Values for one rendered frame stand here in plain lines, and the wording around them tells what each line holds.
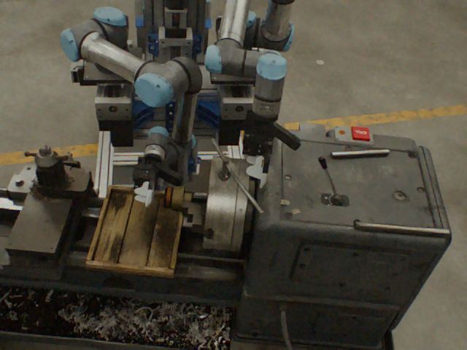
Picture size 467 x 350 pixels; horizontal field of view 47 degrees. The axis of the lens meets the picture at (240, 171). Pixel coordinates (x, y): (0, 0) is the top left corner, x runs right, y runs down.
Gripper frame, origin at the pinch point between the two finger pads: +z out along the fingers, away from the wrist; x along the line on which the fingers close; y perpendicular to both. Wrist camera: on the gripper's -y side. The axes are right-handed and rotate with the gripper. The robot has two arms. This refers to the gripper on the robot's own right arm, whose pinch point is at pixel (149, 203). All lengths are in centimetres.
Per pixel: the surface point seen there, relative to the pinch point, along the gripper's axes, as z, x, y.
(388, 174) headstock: -8, 18, -77
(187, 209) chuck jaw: 2.9, 2.7, -13.3
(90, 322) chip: 18, -53, 21
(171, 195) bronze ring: -1.8, 3.6, -7.3
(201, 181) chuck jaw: -6.2, 7.1, -16.4
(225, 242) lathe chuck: 12.5, 0.0, -26.4
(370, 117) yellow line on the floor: -188, -108, -126
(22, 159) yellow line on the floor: -112, -108, 100
